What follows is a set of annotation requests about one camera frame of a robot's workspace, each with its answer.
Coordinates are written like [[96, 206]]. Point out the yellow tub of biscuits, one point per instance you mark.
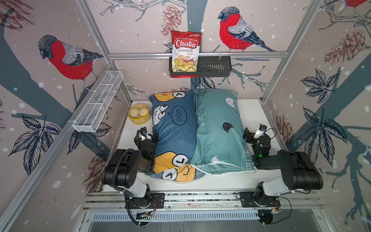
[[139, 114]]

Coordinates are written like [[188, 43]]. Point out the red Chuba chips bag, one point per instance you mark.
[[185, 54]]

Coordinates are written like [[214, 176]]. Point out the white wire mesh shelf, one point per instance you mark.
[[94, 111]]

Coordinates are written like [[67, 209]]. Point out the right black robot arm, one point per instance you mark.
[[298, 173]]

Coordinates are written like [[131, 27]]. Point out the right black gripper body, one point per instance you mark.
[[253, 142]]

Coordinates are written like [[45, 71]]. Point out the black wire wall basket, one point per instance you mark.
[[208, 66]]

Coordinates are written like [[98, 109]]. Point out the teal cat pillow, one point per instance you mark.
[[220, 147]]

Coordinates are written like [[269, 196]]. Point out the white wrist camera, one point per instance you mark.
[[260, 131], [146, 136]]

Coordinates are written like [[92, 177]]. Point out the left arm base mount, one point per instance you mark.
[[152, 201]]

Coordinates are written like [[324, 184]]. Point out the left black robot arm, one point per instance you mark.
[[121, 171]]

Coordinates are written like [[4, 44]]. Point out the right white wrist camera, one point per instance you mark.
[[260, 131]]

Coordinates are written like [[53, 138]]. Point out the blue cartoon pillow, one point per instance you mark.
[[175, 124]]

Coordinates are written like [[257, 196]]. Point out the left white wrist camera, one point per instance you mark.
[[146, 136]]

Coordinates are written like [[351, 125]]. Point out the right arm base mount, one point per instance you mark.
[[251, 200]]

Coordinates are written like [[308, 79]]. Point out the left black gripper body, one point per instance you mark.
[[153, 141]]

